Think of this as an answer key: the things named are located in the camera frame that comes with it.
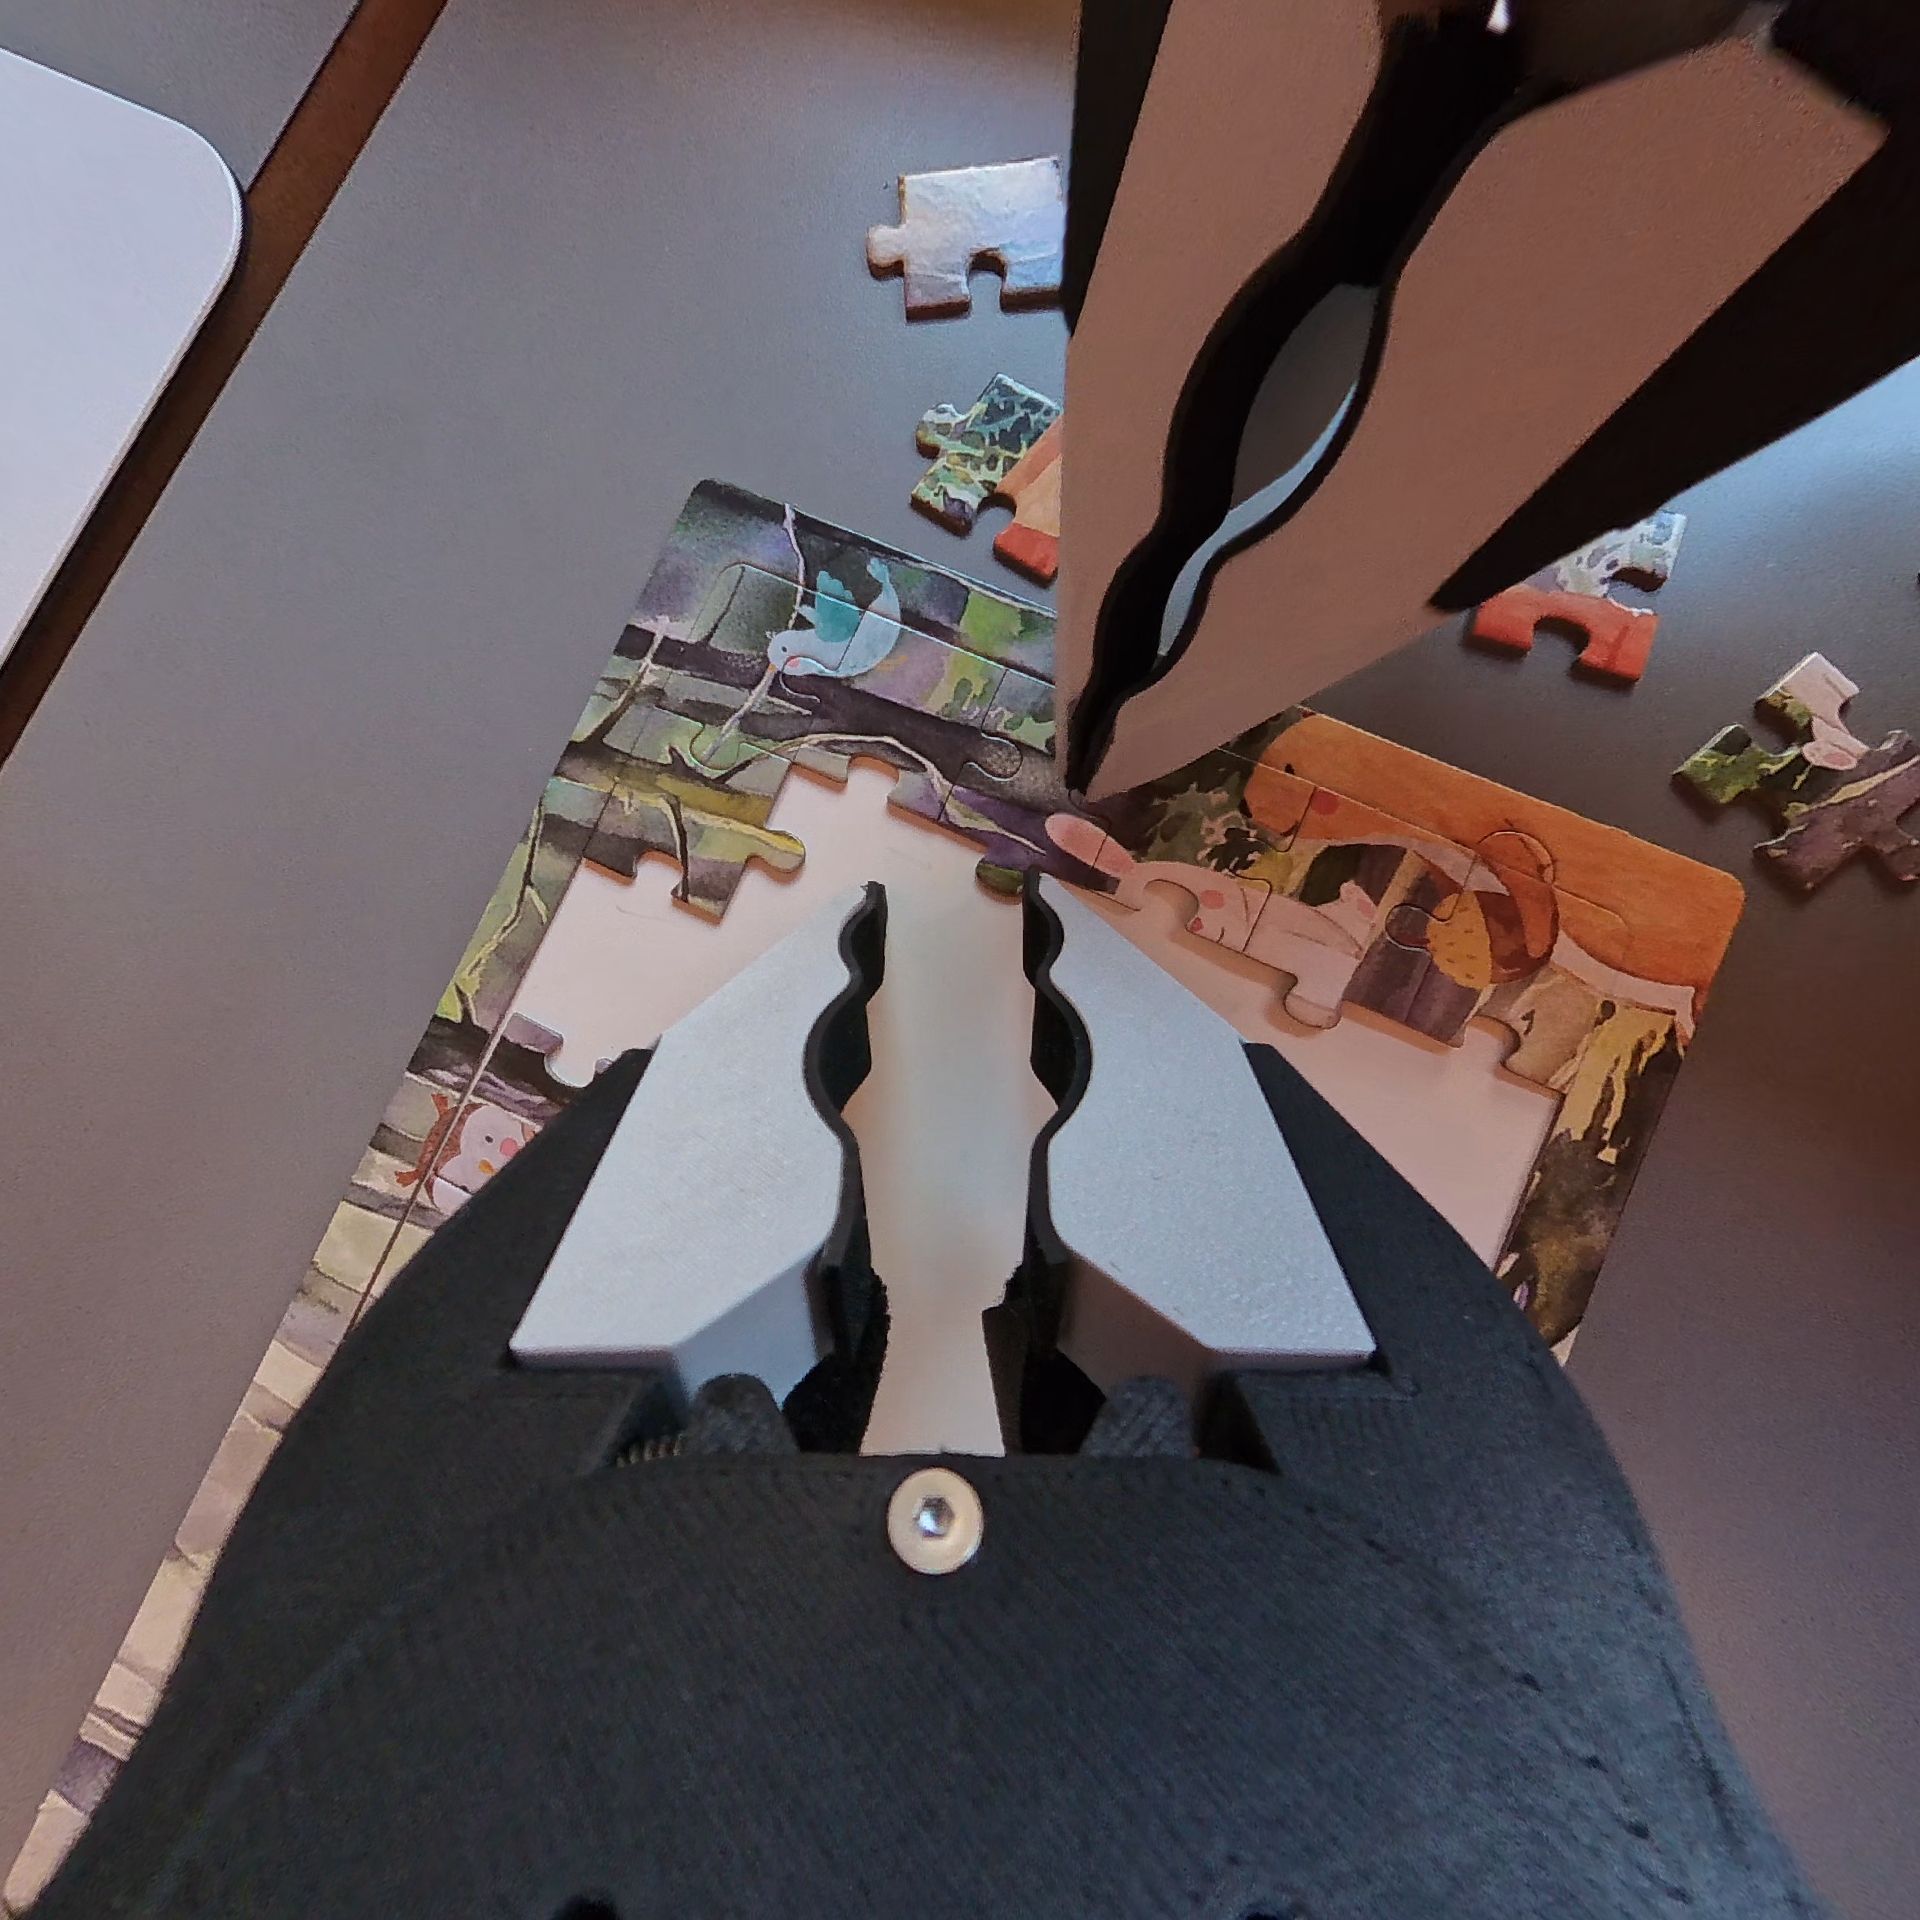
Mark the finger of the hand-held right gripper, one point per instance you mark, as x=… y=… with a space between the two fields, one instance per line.
x=1574 y=300
x=1174 y=224

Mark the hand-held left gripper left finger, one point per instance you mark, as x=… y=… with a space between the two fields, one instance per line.
x=701 y=1199

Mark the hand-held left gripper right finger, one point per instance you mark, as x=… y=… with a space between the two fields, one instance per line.
x=1197 y=1199

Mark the puzzle pieces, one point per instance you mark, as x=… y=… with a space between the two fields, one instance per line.
x=977 y=224

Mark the partly assembled jigsaw puzzle board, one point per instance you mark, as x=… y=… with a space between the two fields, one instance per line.
x=1617 y=901

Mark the light grey table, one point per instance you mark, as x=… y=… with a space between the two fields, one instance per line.
x=224 y=58

